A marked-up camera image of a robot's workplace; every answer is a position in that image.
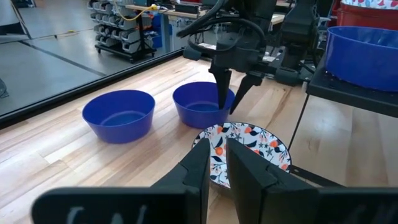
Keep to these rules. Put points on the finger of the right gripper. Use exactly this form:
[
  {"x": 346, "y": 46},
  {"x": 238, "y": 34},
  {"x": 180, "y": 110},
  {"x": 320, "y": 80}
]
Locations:
[
  {"x": 247, "y": 83},
  {"x": 223, "y": 84}
]

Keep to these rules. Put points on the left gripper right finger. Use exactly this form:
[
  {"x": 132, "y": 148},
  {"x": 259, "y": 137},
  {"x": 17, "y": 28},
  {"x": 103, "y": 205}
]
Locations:
[{"x": 264, "y": 199}]

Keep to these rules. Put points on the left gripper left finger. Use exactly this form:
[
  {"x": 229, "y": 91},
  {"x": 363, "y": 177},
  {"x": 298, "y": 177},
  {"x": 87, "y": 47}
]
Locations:
[{"x": 196, "y": 174}]

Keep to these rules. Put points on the blue plastic bowl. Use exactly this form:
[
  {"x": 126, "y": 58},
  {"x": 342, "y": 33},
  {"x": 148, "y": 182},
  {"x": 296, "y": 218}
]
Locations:
[
  {"x": 360, "y": 62},
  {"x": 192, "y": 115},
  {"x": 118, "y": 124}
]

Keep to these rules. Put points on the black bowl floral print inside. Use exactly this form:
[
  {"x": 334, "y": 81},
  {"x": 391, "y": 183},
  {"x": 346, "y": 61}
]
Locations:
[{"x": 248, "y": 137}]

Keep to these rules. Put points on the red bowl apple print inside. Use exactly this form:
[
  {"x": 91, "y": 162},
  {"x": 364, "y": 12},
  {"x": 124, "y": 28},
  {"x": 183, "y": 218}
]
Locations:
[
  {"x": 363, "y": 20},
  {"x": 373, "y": 3}
]

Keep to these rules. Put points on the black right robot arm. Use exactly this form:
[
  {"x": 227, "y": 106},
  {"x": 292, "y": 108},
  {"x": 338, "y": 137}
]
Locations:
[{"x": 298, "y": 28}]

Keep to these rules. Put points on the blue storage bin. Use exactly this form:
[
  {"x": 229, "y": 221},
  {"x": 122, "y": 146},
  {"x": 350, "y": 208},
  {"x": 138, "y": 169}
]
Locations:
[{"x": 157, "y": 40}]

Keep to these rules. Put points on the wooden workbench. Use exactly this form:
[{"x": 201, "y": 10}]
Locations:
[{"x": 164, "y": 12}]

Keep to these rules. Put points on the black perforated metal rack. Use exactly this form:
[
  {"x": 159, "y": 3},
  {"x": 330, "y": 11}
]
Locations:
[{"x": 342, "y": 96}]

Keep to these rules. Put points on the rolling cart with grey bins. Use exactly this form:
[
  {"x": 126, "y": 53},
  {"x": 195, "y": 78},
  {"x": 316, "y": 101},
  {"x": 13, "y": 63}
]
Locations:
[{"x": 130, "y": 35}]

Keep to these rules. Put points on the black aluminium table frame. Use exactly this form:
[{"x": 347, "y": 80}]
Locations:
[{"x": 93, "y": 87}]

